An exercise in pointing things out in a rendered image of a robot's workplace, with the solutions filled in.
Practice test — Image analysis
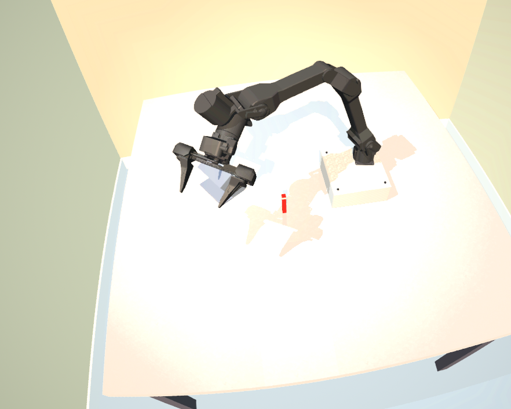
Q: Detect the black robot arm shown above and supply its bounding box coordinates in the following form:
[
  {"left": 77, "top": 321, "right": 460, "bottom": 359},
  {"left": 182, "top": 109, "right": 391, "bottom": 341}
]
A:
[{"left": 194, "top": 61, "right": 382, "bottom": 166}]

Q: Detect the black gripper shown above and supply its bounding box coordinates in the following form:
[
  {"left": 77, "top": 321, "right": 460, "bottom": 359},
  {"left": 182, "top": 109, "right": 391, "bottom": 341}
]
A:
[{"left": 172, "top": 129, "right": 257, "bottom": 208}]

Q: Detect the red peg with white band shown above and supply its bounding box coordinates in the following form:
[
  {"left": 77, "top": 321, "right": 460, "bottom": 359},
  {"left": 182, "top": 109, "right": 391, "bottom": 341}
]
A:
[{"left": 281, "top": 194, "right": 287, "bottom": 213}]

